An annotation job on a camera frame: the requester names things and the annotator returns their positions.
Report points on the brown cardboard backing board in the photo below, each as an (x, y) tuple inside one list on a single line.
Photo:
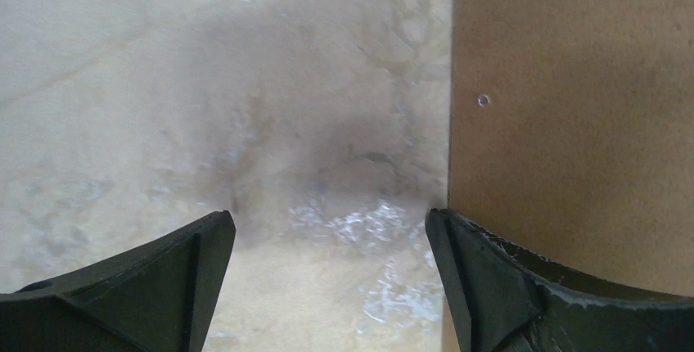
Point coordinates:
[(571, 133)]

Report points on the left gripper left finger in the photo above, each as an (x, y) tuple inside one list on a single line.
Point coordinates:
[(159, 296)]

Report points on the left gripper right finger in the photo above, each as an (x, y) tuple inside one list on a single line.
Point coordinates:
[(503, 297)]

